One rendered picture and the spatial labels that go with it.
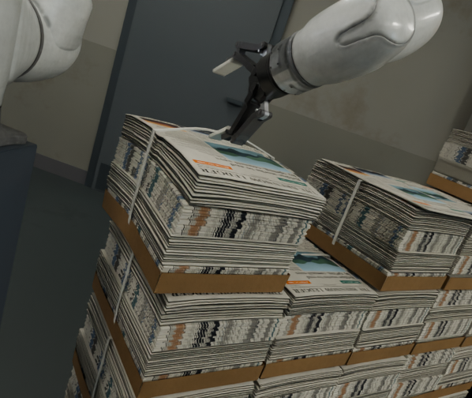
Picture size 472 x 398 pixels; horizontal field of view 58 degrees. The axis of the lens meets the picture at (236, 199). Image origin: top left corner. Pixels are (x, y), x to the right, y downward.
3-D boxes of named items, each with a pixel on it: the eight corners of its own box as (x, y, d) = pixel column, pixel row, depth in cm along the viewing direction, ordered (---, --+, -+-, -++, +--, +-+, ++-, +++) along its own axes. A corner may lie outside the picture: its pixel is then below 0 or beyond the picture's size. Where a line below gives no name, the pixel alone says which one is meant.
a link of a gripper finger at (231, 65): (231, 60, 82) (231, 57, 82) (211, 72, 88) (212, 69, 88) (244, 65, 84) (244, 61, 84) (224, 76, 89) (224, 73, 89)
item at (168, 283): (126, 242, 83) (132, 223, 81) (245, 249, 99) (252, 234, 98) (152, 294, 71) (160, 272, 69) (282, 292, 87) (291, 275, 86)
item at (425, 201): (320, 160, 126) (321, 157, 126) (378, 174, 143) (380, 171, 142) (425, 212, 98) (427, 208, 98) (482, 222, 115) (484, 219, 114)
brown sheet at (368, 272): (287, 223, 133) (292, 211, 132) (346, 229, 150) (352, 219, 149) (380, 291, 104) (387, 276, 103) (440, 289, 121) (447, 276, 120)
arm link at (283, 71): (289, 76, 62) (264, 88, 67) (331, 93, 68) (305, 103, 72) (291, 19, 64) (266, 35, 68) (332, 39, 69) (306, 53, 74)
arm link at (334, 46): (303, 99, 64) (353, 78, 71) (395, 65, 51) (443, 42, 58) (277, 29, 62) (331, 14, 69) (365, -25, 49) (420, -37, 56)
